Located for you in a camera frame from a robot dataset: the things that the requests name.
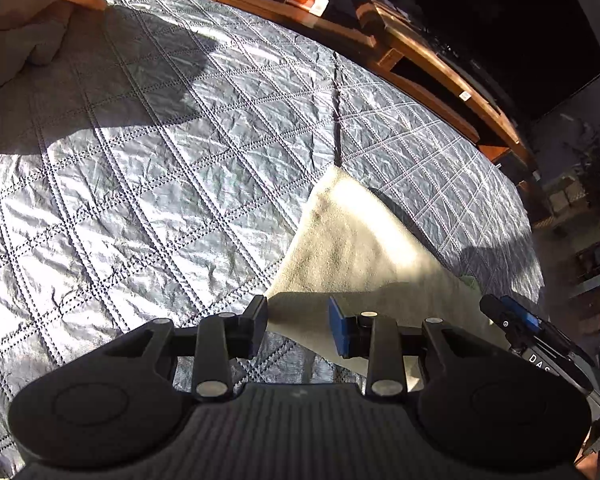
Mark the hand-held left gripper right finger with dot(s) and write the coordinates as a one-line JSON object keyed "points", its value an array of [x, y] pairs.
{"points": [[340, 327]]}

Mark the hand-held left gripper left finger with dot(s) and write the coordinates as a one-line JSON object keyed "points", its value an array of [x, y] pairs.
{"points": [[254, 325]]}

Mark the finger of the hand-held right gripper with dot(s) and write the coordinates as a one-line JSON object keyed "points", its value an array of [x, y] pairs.
{"points": [[520, 312], [500, 317]]}

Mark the cream fleece sweater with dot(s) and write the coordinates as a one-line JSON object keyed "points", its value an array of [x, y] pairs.
{"points": [[350, 240]]}

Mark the woven vase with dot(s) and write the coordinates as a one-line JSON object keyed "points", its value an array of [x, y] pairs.
{"points": [[562, 197]]}

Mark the grey quilted mat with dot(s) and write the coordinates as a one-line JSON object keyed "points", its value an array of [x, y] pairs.
{"points": [[130, 185]]}

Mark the black television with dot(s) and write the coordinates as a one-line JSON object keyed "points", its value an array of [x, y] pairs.
{"points": [[505, 25]]}

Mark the wooden table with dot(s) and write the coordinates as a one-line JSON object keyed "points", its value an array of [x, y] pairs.
{"points": [[280, 15]]}

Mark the tan garment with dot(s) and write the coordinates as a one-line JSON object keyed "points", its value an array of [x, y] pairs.
{"points": [[15, 25]]}

